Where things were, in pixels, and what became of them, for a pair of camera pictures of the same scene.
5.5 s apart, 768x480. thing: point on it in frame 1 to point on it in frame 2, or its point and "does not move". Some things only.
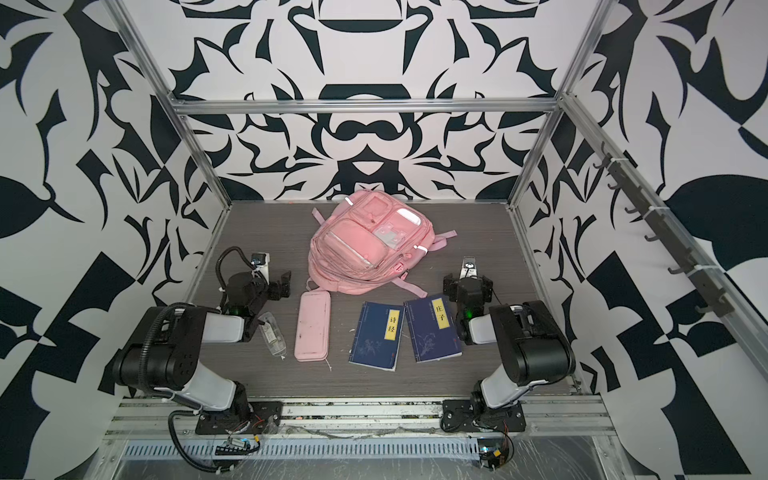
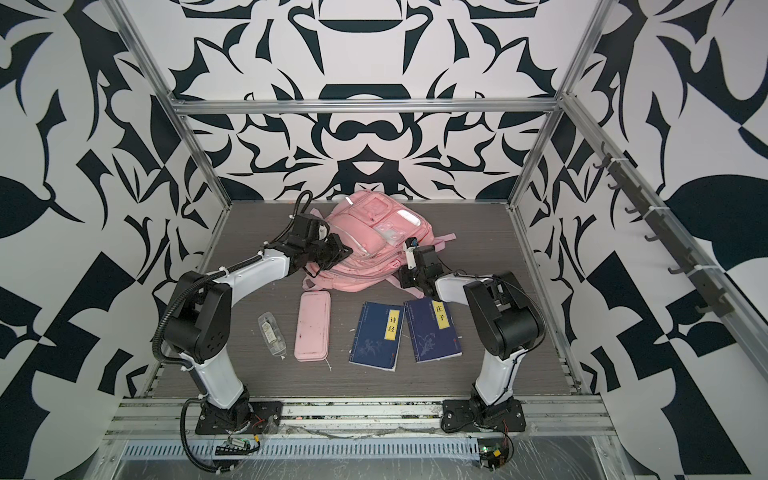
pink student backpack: (369, 242) does not move
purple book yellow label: (432, 329) does not move
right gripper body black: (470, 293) to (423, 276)
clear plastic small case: (273, 334) does not move
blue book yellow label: (376, 334) does not move
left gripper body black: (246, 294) to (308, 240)
